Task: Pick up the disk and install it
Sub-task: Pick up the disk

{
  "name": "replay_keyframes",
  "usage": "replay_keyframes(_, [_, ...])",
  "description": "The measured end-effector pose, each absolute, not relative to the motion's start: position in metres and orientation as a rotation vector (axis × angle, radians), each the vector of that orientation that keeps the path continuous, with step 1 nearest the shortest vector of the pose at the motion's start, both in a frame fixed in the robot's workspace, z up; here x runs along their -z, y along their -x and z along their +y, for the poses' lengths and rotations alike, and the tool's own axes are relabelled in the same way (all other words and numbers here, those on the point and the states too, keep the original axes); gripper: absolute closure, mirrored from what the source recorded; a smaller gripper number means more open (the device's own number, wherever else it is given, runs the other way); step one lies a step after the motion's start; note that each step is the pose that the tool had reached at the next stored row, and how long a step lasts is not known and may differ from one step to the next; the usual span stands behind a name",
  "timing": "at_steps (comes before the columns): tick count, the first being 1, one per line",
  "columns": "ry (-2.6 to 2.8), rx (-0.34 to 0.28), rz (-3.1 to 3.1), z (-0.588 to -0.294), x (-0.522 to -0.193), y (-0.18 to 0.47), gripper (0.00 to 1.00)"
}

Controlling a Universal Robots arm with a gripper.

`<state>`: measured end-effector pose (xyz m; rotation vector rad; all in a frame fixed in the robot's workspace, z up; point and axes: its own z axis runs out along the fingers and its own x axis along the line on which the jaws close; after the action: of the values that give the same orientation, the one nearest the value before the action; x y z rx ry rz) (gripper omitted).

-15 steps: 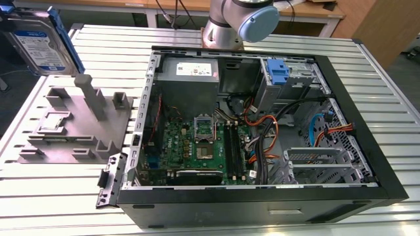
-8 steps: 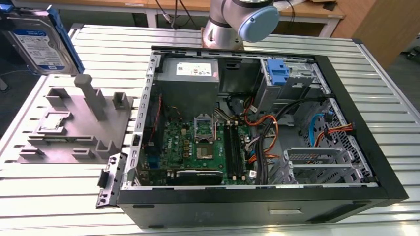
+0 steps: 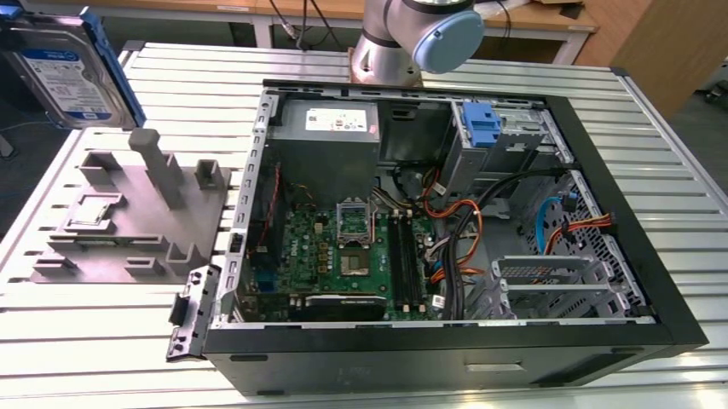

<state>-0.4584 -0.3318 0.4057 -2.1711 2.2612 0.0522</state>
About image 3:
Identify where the wooden desk with white legs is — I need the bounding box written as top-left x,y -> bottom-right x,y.
89,0 -> 601,65

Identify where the hard disk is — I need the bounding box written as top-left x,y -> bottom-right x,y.
0,0 -> 146,131

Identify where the grey metal drive cage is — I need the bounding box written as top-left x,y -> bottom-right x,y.
444,100 -> 571,199

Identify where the blue expansion slot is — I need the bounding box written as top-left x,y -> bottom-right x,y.
255,267 -> 279,294

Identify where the black PC case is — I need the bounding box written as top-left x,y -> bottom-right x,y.
201,78 -> 710,395

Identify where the black graphics card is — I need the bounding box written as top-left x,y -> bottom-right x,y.
287,292 -> 388,324

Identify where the black RAM slot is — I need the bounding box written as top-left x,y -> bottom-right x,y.
385,210 -> 411,314
401,210 -> 428,314

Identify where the thin red wire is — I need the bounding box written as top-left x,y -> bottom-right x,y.
255,163 -> 283,253

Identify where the wooden cabinet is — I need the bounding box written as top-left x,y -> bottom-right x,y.
578,0 -> 728,120

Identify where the orange wire bundle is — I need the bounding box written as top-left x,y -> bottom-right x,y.
422,168 -> 486,285

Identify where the grey metal disk bay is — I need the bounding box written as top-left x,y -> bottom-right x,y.
486,254 -> 635,320

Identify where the metal socket cover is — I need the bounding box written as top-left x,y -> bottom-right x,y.
333,199 -> 377,249

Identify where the blue plastic drive latch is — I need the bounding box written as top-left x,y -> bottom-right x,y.
462,101 -> 502,149

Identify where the grey parts rack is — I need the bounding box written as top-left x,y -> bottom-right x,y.
27,127 -> 233,285

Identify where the green RAM stick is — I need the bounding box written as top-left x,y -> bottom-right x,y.
76,237 -> 136,248

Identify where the hinged card retention bracket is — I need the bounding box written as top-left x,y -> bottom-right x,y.
164,262 -> 224,364

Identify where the grey power supply unit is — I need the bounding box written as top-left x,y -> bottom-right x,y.
264,99 -> 383,204

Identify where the blue data wire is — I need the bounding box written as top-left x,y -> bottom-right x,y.
532,193 -> 579,256

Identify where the CPU socket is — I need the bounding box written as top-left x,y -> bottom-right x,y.
339,250 -> 377,278

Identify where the silver CPU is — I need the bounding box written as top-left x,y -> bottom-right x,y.
72,203 -> 109,226

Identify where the green motherboard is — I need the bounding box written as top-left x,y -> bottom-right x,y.
237,203 -> 450,324

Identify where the orange power wire with plug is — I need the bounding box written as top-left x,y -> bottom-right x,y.
559,214 -> 619,239

